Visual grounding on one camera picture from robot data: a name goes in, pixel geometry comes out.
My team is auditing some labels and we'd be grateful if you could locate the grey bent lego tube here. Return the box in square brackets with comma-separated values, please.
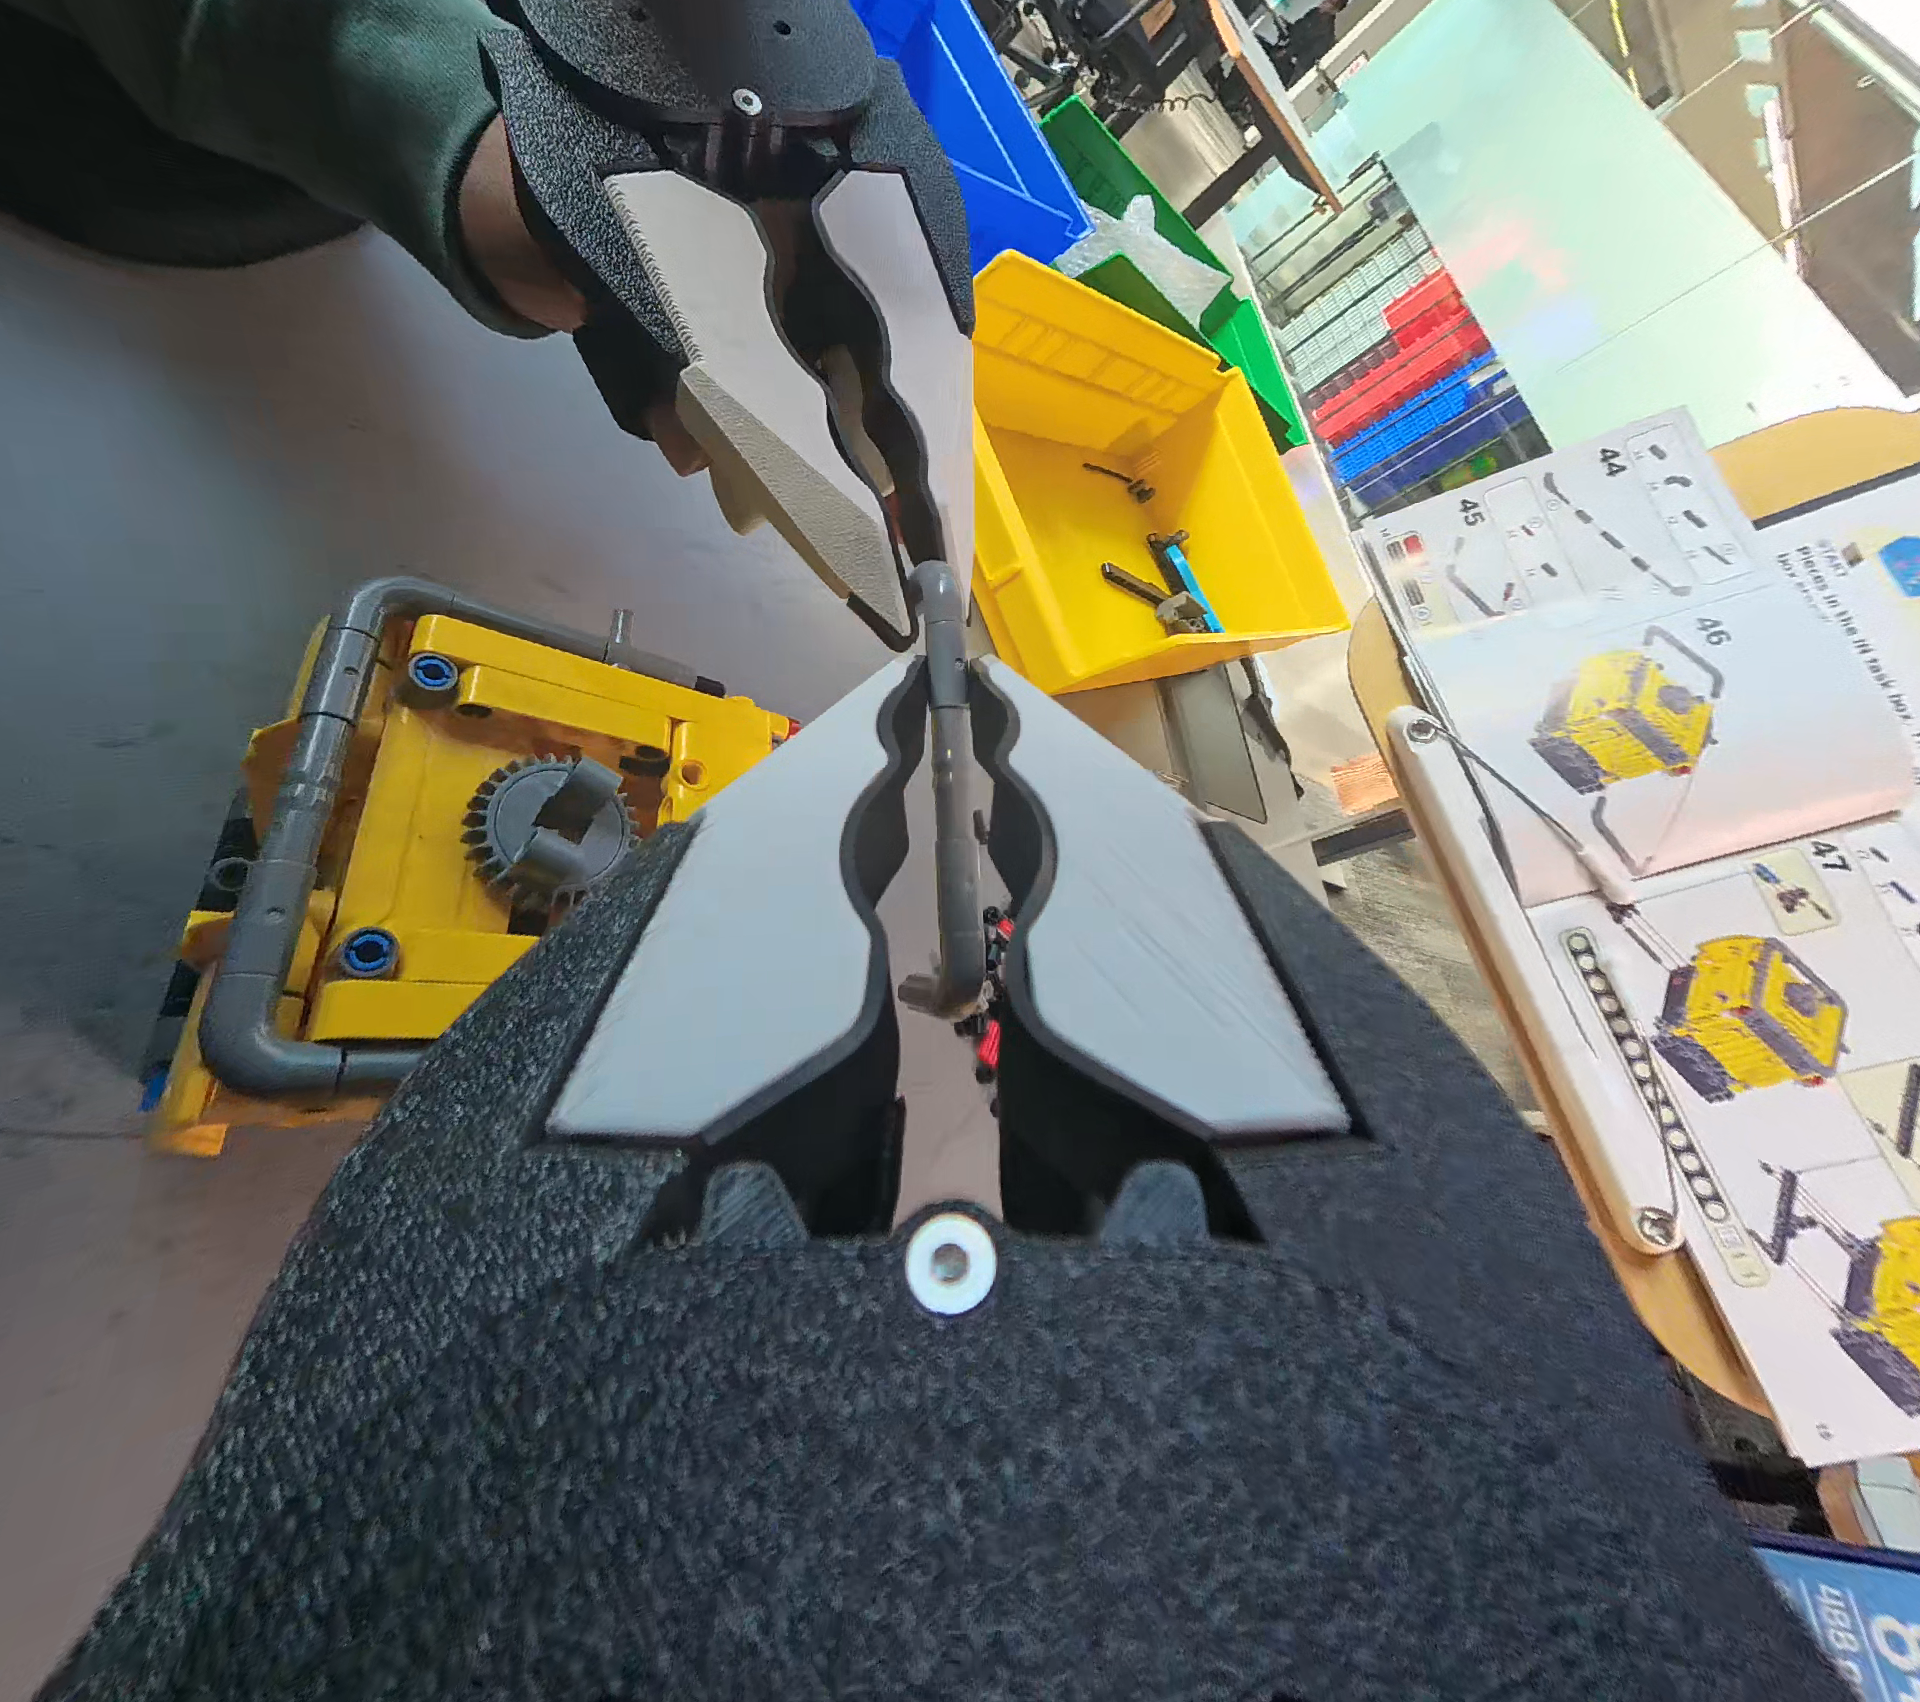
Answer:
[198, 574, 725, 1103]
[894, 558, 1011, 1023]

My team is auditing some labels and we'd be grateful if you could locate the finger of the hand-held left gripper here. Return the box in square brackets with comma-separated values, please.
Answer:
[810, 163, 980, 593]
[601, 166, 919, 653]

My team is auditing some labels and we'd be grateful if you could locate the blue black lego piece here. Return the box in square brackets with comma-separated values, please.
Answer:
[1146, 528, 1227, 635]

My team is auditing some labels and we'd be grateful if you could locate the grey flat device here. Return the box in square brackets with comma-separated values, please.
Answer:
[1101, 656, 1339, 901]

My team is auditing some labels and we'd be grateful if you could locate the blue storage bin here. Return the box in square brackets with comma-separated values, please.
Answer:
[463, 0, 1097, 274]

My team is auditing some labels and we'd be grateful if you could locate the blue robot kit box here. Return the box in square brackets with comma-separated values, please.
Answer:
[1743, 1527, 1920, 1702]

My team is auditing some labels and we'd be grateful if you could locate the yellow lego robot model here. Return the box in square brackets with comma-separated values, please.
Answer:
[137, 603, 799, 1161]

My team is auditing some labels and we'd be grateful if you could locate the pile of black red pins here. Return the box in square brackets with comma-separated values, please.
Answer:
[965, 898, 1032, 1092]

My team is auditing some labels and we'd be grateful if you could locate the black lego beam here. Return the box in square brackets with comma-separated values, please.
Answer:
[1097, 558, 1210, 635]

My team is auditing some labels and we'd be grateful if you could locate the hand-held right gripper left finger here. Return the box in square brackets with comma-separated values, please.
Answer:
[542, 652, 936, 1234]

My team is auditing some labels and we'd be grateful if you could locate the open lego step manual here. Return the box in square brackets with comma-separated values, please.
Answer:
[1356, 404, 1920, 1467]

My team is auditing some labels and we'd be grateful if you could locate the green storage bin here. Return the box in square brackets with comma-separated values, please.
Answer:
[1076, 254, 1312, 453]
[1038, 91, 1235, 271]

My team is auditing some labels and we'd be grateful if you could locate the clear plastic bag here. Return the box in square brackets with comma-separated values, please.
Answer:
[1049, 190, 1220, 290]

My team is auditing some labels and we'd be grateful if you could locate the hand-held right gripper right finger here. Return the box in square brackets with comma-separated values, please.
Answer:
[964, 656, 1356, 1234]

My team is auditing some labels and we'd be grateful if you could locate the stack of coloured plastic crates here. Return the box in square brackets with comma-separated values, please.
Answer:
[1248, 215, 1549, 513]

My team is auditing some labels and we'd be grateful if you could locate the yellow storage bin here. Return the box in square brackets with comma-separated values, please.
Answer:
[969, 249, 1351, 699]

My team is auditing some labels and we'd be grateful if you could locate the person's left hand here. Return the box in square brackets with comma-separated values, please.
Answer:
[453, 118, 714, 482]

